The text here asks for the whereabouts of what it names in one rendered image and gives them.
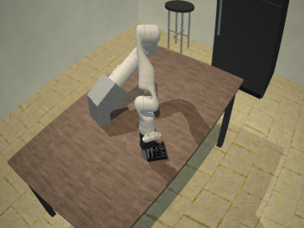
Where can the black knob box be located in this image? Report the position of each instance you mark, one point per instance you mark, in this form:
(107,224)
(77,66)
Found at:
(159,152)

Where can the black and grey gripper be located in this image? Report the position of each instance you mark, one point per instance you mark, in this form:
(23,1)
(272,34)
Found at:
(147,139)

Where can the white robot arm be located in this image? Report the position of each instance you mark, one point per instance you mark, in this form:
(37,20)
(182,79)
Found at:
(147,36)

